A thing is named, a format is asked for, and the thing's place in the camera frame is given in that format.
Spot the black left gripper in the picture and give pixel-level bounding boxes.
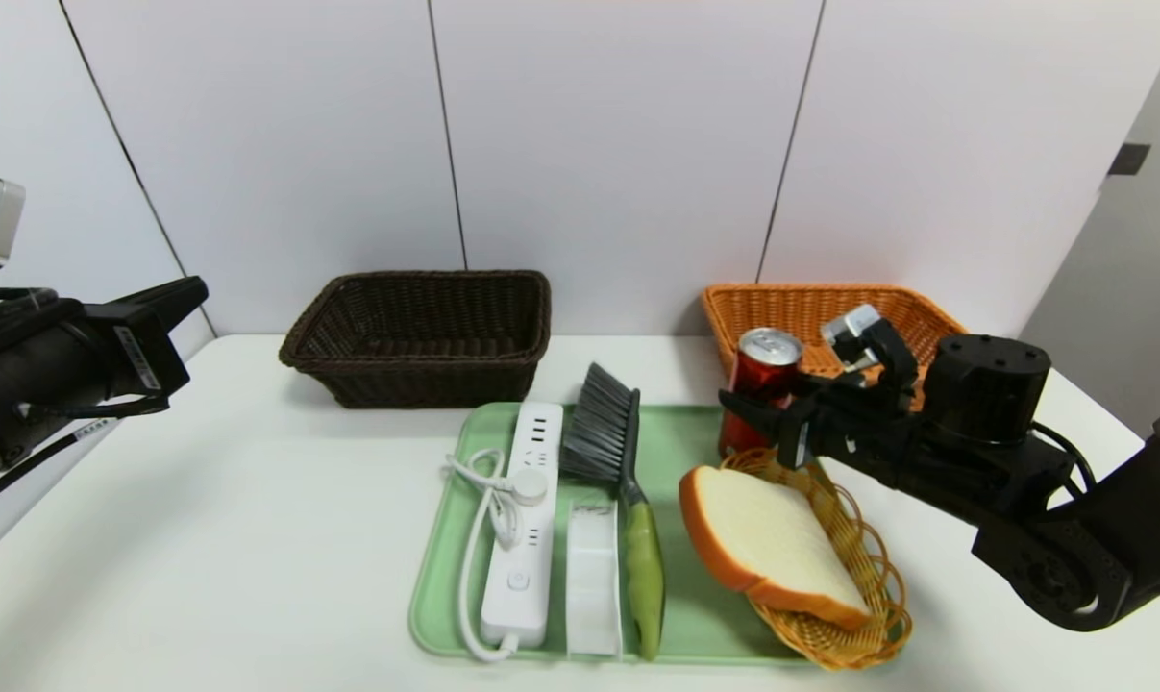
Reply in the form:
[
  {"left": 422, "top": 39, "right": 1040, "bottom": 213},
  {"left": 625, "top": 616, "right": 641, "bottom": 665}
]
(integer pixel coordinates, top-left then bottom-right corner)
[{"left": 14, "top": 275, "right": 210, "bottom": 407}]

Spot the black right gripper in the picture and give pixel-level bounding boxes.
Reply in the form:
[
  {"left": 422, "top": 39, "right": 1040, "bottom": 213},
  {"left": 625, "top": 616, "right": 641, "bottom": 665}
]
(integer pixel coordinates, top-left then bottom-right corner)
[{"left": 717, "top": 372, "right": 911, "bottom": 489}]

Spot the red soda can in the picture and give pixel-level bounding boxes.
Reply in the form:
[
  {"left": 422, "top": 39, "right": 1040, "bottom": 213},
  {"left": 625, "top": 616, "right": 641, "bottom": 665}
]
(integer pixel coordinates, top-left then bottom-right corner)
[{"left": 719, "top": 327, "right": 804, "bottom": 457}]

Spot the slice of white bread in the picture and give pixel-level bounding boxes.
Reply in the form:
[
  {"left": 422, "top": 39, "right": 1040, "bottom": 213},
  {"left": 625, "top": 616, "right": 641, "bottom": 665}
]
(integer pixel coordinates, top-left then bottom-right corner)
[{"left": 678, "top": 465, "right": 874, "bottom": 630}]

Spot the small yellow wicker bread tray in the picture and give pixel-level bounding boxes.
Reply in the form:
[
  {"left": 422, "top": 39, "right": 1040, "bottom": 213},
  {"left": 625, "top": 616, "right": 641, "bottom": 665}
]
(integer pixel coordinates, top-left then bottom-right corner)
[{"left": 719, "top": 447, "right": 914, "bottom": 671}]

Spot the white tape roll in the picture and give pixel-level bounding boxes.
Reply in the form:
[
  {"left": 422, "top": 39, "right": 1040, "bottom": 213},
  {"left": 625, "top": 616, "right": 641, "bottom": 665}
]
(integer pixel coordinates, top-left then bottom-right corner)
[{"left": 566, "top": 500, "right": 625, "bottom": 659}]

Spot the orange wicker basket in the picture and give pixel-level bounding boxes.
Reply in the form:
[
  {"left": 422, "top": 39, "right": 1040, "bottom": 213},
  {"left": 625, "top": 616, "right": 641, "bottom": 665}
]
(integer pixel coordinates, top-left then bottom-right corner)
[{"left": 702, "top": 284, "right": 970, "bottom": 409}]

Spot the dark brown wicker basket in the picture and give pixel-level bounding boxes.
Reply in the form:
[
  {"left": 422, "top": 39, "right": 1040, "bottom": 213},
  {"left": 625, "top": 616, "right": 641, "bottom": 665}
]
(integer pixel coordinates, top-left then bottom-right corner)
[{"left": 279, "top": 270, "right": 553, "bottom": 409}]

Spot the light green plastic tray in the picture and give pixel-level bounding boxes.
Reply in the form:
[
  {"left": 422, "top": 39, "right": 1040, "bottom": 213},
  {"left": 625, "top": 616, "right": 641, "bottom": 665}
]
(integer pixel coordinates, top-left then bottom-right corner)
[{"left": 408, "top": 402, "right": 830, "bottom": 666}]

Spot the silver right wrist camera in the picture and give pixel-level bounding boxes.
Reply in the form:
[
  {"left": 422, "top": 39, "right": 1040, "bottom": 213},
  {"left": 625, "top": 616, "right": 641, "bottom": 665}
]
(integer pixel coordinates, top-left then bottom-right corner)
[{"left": 820, "top": 304, "right": 922, "bottom": 405}]

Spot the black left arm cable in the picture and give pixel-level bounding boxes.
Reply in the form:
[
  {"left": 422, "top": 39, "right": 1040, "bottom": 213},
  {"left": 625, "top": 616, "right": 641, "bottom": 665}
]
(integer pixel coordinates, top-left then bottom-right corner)
[{"left": 0, "top": 394, "right": 172, "bottom": 517}]

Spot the grey brush with green handle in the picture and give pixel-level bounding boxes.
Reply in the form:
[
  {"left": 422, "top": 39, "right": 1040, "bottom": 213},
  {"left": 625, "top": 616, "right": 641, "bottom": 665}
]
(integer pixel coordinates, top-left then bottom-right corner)
[{"left": 558, "top": 362, "right": 665, "bottom": 662}]

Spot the white power strip with cord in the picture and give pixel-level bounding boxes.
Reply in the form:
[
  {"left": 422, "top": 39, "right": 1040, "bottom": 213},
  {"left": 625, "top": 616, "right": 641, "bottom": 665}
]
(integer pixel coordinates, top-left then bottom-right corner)
[{"left": 443, "top": 402, "right": 564, "bottom": 664}]

